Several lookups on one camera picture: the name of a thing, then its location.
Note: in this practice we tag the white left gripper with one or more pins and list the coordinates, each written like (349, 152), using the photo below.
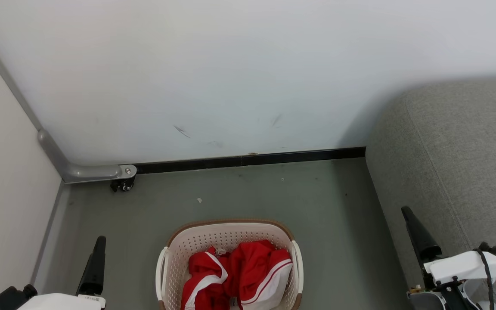
(58, 302)

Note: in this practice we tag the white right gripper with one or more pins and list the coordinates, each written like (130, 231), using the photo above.
(467, 267)

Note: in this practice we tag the red garment white side stripe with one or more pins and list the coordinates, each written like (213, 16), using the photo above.
(200, 267)

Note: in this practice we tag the red jersey white striped sleeves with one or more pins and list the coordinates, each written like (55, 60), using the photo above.
(254, 262)

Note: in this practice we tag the grey fabric sofa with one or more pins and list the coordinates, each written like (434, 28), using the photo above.
(454, 150)

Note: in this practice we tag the black caster wheel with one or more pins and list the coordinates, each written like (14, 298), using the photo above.
(124, 185)

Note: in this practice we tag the cream plastic laundry basket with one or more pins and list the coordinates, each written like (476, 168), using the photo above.
(230, 234)

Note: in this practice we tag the barcode label sticker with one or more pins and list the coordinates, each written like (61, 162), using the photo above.
(234, 303)

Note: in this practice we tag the black baseboard strip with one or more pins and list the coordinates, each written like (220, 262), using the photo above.
(252, 160)

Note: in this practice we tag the grey wall skirting strip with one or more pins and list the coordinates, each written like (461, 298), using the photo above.
(50, 232)

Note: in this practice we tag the grey metal partition frame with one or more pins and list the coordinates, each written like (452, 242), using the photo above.
(93, 173)

